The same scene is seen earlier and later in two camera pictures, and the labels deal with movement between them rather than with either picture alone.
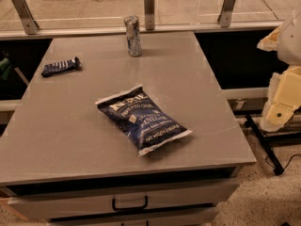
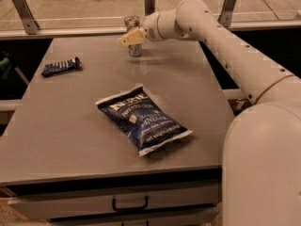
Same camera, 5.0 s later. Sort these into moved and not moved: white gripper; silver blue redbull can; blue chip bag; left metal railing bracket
Moved: white gripper
Not moved: blue chip bag; left metal railing bracket; silver blue redbull can
